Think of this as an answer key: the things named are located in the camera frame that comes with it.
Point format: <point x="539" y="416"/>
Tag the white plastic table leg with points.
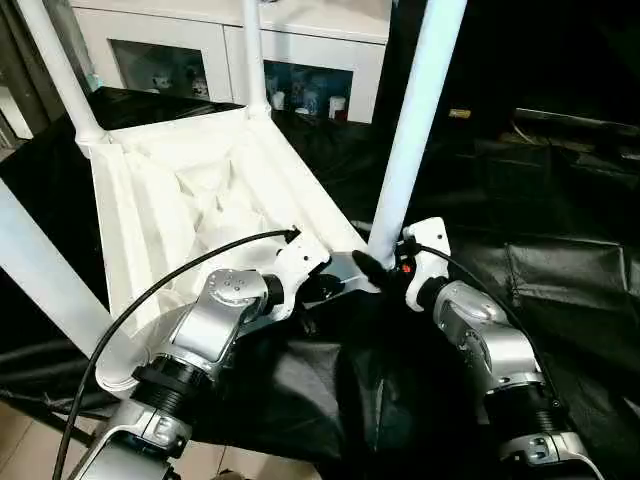
<point x="60" y="65"/>
<point x="255" y="55"/>
<point x="415" y="120"/>
<point x="50" y="280"/>

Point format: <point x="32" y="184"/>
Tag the white plastic table top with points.
<point x="190" y="190"/>

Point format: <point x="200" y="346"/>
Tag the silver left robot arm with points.
<point x="215" y="320"/>

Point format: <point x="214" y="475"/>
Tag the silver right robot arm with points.
<point x="490" y="340"/>

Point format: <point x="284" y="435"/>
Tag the black plastic mat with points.
<point x="560" y="230"/>

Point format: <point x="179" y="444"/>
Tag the black cabinet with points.
<point x="540" y="50"/>

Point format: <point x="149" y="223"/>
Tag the white cabinet with glass doors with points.
<point x="200" y="35"/>

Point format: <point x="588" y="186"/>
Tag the grey curtain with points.
<point x="40" y="50"/>

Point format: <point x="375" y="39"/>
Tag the black metal table frame leg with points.
<point x="40" y="395"/>

